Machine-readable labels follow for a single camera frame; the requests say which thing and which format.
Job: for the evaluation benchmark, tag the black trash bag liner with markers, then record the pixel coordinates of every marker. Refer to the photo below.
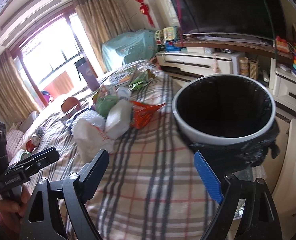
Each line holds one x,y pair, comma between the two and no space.
236,157

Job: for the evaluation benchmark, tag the white tv cabinet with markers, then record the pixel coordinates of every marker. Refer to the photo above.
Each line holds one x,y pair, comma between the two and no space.
281,84

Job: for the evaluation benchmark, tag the beige window curtain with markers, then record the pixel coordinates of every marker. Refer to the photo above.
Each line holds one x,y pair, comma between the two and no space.
102,20
16,102

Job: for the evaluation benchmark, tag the white foam block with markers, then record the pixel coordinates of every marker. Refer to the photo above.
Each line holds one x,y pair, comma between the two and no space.
118,119

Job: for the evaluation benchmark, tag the red apple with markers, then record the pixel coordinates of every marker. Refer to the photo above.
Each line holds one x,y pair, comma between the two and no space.
70,103

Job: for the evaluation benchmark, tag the wooden grater box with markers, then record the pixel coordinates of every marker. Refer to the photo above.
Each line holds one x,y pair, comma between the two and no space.
253,68

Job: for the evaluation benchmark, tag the green snack package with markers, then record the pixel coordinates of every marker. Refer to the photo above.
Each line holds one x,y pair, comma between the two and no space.
104,98

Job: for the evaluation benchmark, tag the white plastic bag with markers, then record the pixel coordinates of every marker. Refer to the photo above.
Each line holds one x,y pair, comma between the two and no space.
87,129

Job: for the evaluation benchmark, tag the beige window curtain right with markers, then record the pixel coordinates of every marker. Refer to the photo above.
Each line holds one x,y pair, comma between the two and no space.
102,20

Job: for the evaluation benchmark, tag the white round trash bin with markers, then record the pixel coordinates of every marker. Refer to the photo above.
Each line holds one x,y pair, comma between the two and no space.
223,109

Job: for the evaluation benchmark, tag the orange snack wrapper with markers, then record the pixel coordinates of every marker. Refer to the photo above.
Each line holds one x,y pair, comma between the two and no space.
142,113

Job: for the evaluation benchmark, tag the dark purple cup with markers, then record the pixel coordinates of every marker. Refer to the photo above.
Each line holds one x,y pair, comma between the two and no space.
84,69

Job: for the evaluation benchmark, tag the beige window curtain left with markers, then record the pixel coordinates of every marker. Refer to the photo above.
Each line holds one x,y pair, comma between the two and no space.
16,102

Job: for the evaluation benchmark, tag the black flat screen television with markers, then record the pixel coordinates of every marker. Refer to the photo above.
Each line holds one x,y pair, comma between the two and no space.
259,18

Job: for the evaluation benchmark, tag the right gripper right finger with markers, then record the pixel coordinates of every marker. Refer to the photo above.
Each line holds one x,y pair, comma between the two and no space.
259,220

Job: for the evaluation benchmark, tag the person's left hand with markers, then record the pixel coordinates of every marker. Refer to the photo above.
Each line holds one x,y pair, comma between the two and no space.
9,209

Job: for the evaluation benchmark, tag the children's book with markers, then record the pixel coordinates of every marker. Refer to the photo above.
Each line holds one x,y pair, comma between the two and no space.
121,77

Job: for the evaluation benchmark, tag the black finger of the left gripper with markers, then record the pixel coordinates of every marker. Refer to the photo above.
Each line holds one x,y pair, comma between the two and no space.
37,161

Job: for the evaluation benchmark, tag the toy telephone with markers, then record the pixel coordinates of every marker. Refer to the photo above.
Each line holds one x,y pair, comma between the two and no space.
168,34

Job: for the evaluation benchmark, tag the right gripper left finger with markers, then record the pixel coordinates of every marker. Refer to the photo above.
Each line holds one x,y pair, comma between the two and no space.
43,219

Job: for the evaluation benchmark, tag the stacked round containers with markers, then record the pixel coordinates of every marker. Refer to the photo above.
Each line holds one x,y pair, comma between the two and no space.
243,66

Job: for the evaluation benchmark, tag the teal cloth covered furniture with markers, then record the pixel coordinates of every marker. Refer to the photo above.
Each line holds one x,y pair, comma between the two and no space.
128,47

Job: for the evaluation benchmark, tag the plaid table cloth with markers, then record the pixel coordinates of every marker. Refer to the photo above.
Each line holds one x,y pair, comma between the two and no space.
151,189

